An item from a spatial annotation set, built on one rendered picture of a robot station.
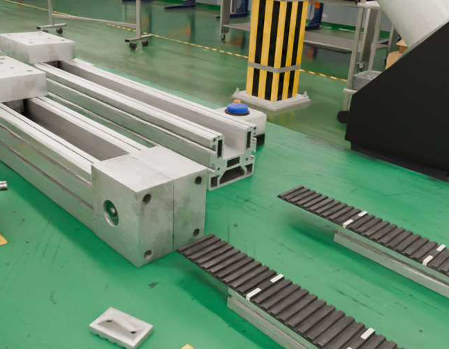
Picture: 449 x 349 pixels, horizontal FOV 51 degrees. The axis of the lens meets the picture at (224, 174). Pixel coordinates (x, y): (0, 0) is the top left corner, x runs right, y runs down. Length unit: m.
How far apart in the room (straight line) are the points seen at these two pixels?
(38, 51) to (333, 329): 0.90
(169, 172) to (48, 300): 0.18
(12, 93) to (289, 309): 0.59
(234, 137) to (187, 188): 0.22
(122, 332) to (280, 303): 0.14
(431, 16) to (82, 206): 0.67
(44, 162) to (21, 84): 0.21
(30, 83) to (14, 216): 0.28
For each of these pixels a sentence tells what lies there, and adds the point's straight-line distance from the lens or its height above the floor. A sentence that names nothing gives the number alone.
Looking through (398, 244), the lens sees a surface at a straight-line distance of 0.58.
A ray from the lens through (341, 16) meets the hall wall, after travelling 9.33.
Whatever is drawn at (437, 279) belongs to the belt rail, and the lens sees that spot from 0.58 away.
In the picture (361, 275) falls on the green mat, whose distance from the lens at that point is 0.57.
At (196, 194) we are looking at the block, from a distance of 0.56.
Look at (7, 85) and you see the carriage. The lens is 0.85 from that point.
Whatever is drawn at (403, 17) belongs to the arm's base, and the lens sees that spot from 0.96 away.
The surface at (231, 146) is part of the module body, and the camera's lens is 0.75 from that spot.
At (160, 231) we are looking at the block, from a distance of 0.54.
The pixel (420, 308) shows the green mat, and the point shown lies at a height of 0.78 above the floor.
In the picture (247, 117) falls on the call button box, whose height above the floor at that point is 0.84.
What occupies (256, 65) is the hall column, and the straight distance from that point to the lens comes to 4.03.
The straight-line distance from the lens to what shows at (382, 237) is 0.59.
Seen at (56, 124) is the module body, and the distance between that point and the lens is 0.80.
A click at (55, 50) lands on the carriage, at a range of 1.16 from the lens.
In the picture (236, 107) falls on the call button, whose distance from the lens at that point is 0.87.
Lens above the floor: 1.10
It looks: 25 degrees down
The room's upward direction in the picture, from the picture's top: 4 degrees clockwise
